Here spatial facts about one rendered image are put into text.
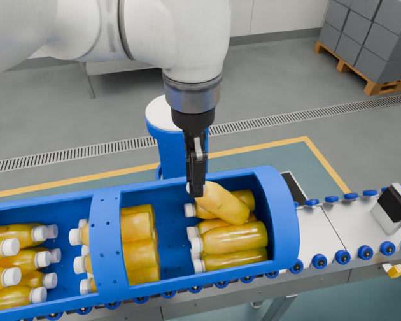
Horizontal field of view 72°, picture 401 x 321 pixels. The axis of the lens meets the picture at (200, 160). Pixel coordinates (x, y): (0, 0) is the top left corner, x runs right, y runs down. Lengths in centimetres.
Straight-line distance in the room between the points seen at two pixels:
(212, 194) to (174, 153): 62
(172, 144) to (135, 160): 135
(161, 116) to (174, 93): 80
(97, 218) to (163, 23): 45
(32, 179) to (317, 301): 229
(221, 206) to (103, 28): 44
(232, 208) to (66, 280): 52
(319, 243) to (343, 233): 10
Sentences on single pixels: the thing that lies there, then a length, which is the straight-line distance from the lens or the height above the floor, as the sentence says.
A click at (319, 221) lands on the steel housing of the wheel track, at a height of 93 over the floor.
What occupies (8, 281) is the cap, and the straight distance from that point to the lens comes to 82.
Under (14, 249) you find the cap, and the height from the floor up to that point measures 114.
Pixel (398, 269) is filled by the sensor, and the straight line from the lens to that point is 106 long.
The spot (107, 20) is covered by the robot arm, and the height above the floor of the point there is 164.
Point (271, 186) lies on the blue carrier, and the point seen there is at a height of 123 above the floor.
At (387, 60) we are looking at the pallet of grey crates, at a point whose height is 41.
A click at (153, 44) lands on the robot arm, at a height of 161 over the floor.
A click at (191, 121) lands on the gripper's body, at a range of 44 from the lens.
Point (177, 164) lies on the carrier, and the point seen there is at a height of 83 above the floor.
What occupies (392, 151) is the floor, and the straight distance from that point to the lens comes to 307.
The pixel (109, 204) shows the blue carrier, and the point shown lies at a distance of 68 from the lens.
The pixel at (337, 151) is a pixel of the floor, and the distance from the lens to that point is 282.
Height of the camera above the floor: 176
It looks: 46 degrees down
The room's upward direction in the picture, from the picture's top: straight up
